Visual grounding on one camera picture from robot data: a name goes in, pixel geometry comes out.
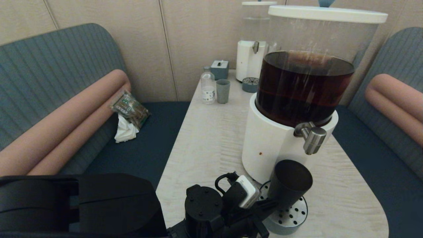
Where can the large round perforated drip tray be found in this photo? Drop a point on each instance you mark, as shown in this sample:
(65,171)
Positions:
(294,221)

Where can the large white dispenser lid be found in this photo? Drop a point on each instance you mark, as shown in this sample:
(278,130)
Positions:
(327,15)

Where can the dark tapered cup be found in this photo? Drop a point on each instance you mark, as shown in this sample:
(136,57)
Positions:
(287,185)

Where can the large tea dispenser white base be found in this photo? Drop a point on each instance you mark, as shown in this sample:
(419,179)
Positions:
(267,142)

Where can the short pink bolster cushion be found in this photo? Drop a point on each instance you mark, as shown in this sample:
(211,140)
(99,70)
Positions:
(396,99)

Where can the grey tumbler cup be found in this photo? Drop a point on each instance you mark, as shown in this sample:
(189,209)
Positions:
(223,92)

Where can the small round perforated drip tray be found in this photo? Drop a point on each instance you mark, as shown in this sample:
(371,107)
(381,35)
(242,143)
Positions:
(250,86)

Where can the clear bottle white label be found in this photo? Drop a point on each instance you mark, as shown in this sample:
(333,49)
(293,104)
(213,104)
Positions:
(208,92)

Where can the teal bench empty seat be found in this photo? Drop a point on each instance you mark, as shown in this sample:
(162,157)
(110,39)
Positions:
(396,59)

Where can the silver dispenser tap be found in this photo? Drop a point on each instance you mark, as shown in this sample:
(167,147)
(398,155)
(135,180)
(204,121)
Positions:
(312,138)

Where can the blue-grey square box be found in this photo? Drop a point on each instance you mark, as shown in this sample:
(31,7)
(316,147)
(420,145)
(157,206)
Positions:
(219,70)

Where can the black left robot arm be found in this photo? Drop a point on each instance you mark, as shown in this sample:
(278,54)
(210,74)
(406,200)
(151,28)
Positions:
(99,205)

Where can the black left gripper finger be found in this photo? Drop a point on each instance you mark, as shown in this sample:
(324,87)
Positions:
(267,206)
(262,229)

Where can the teal bench with snack packet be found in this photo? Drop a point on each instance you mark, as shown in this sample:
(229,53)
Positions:
(49,56)

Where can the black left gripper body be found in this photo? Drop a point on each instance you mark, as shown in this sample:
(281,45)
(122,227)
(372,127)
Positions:
(238,221)

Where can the crumpled white tissue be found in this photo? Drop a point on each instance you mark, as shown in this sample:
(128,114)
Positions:
(125,132)

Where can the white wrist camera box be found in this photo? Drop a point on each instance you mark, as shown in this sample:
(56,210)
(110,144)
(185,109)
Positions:
(248,193)

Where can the small white dispenser lid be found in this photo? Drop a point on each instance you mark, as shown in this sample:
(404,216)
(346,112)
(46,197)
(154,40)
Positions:
(259,3)

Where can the long pink bolster cushion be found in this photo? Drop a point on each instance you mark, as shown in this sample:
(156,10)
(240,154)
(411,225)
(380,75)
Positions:
(66,122)

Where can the printed snack packet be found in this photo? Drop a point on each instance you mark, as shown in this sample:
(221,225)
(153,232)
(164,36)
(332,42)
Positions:
(130,109)

